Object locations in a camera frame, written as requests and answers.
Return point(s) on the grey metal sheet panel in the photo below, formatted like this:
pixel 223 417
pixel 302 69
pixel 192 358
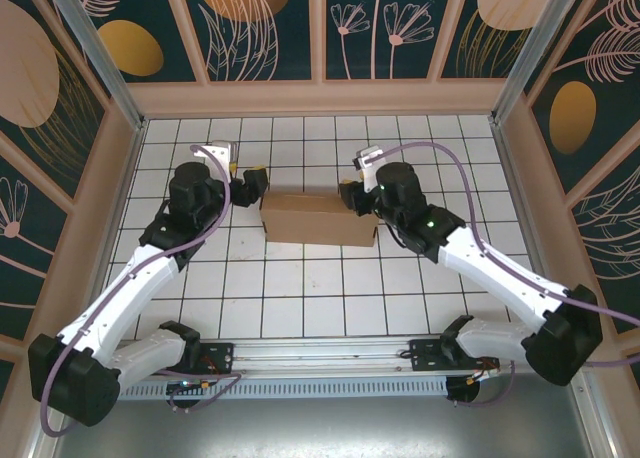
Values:
pixel 320 428

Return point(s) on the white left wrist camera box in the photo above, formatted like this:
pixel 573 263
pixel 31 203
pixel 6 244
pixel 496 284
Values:
pixel 222 150

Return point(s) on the brown cardboard box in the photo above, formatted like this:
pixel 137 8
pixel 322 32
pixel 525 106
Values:
pixel 315 218

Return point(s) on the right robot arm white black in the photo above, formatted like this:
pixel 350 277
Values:
pixel 500 273

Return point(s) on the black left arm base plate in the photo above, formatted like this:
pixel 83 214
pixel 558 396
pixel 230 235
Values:
pixel 220 353

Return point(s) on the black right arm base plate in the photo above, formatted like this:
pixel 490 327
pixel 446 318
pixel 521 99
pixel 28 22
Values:
pixel 425 353

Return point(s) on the aluminium frame post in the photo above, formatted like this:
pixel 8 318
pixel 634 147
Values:
pixel 95 48
pixel 531 48

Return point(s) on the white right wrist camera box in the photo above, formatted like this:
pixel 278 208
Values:
pixel 370 154

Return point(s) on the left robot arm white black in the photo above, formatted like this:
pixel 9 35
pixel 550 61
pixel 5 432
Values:
pixel 125 298

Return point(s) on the aluminium mounting rail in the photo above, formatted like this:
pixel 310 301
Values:
pixel 320 353

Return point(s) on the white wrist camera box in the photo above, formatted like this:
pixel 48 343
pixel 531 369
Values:
pixel 222 150
pixel 370 154

